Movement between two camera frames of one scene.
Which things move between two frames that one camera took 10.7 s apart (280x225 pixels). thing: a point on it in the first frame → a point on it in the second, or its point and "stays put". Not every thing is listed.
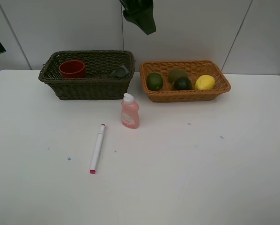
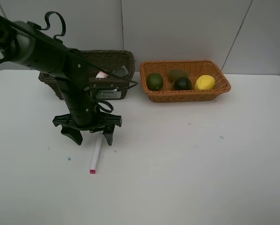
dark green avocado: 182,84 stays put
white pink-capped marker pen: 92,170 stays put
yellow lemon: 204,82 stays put
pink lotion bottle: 129,111 → 101,74
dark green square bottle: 120,72 stays put
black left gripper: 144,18 → 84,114
